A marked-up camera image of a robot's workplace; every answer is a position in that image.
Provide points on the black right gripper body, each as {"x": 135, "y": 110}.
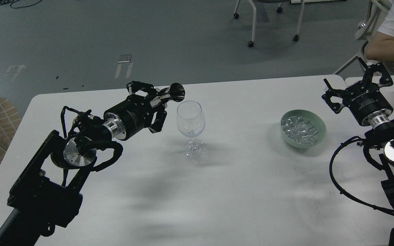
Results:
{"x": 365, "y": 100}

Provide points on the green bowl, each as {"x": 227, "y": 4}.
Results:
{"x": 308, "y": 115}

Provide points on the clear wine glass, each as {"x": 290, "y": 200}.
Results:
{"x": 190, "y": 121}

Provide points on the steel double jigger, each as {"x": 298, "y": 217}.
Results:
{"x": 175, "y": 92}

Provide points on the white office chair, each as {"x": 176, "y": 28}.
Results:
{"x": 377, "y": 10}

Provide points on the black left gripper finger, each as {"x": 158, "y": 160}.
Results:
{"x": 153, "y": 94}
{"x": 157, "y": 116}

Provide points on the pile of ice cubes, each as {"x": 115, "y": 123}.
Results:
{"x": 299, "y": 130}

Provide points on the white rolling chair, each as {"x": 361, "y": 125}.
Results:
{"x": 271, "y": 11}

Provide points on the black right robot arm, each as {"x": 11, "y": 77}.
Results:
{"x": 378, "y": 142}

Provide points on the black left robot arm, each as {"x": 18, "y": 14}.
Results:
{"x": 47, "y": 194}

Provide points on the person forearm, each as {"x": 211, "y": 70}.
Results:
{"x": 381, "y": 48}

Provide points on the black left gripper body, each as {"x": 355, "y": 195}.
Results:
{"x": 126, "y": 119}

